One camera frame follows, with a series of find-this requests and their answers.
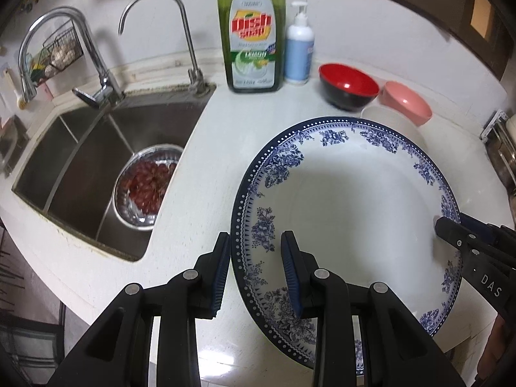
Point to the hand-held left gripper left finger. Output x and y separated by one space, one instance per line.
219 274

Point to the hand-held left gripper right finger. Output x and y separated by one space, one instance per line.
290 274

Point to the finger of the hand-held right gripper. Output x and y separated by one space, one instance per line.
455 236
475 225

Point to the large blue floral plate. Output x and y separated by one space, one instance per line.
354 217

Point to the pink bowl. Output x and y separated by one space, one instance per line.
405 98

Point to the red and black bowl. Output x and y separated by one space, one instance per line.
348 82

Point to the steel pot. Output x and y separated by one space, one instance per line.
504 161

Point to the steel colander bowl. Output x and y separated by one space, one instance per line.
141 215

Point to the metal pot rack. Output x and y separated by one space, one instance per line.
494 125

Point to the bunch of red grapes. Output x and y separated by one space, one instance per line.
149 181

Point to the stainless steel sink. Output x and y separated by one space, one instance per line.
80 161

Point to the blue pump bottle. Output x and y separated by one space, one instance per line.
299 52

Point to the green dish soap bottle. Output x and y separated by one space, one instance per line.
250 48

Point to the slim gooseneck faucet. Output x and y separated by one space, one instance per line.
189 48

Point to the large chrome faucet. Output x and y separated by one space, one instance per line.
92 56

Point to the dish brush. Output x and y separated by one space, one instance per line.
18 96

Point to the dark brown window frame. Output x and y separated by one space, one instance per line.
443 4

